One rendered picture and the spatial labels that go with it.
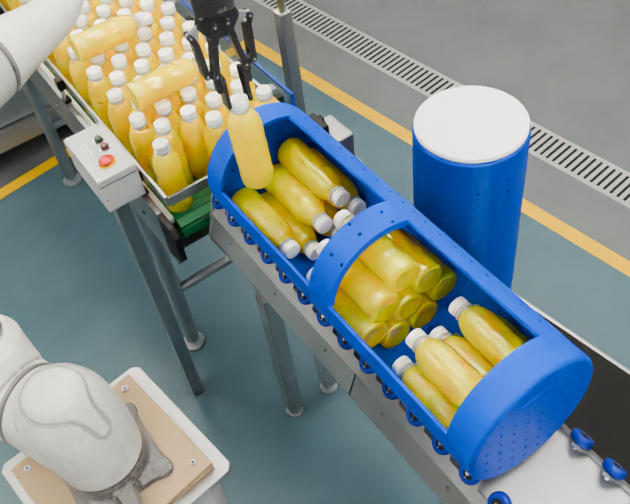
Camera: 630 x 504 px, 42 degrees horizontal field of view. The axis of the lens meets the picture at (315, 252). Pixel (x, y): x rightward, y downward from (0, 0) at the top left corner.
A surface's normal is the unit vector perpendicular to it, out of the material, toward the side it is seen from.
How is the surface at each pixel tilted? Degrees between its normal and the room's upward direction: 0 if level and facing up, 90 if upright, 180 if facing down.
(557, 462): 0
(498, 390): 27
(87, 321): 0
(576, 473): 0
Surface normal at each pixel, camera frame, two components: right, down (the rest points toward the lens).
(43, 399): -0.07, -0.60
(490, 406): -0.58, -0.22
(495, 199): 0.32, 0.70
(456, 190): -0.33, 0.74
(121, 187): 0.57, 0.59
